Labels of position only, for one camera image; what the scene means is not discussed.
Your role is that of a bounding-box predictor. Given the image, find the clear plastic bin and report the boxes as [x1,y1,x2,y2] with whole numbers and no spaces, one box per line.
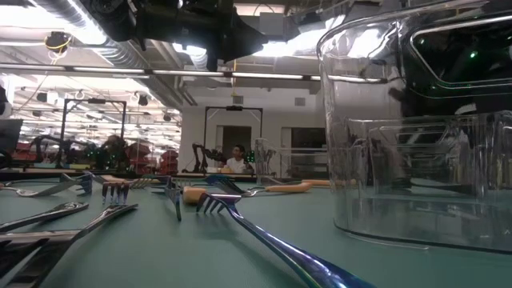
[254,138,333,187]
[315,0,512,255]
[351,114,512,197]

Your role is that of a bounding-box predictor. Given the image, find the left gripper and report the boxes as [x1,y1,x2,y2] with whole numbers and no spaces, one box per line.
[135,0,270,72]

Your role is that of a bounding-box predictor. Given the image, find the person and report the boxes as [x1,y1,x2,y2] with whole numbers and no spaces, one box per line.
[223,144,255,174]
[99,134,131,170]

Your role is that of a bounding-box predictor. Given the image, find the black table frame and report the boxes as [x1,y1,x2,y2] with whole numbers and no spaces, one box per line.
[0,170,257,183]

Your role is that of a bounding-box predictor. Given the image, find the black metal fork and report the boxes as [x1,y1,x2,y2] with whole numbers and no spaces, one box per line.
[0,202,139,288]

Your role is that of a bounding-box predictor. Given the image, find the green table mat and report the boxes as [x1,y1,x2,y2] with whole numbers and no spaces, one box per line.
[0,175,512,288]

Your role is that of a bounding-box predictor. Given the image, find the red storage bins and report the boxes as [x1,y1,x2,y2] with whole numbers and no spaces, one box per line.
[126,142,180,175]

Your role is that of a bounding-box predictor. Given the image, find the long ceiling light strip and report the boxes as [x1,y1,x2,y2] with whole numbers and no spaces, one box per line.
[0,63,385,83]

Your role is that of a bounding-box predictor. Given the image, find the dark monitor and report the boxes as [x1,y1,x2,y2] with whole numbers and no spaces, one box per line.
[0,118,24,153]

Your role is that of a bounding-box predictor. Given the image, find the ceiling cable reel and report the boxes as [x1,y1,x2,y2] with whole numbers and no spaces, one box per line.
[43,30,74,55]

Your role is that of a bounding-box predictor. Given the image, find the silver utensil handle left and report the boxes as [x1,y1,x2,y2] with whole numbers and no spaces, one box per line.
[0,201,90,234]

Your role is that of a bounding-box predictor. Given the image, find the black frame stand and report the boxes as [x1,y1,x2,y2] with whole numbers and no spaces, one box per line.
[202,105,264,174]
[58,98,128,169]

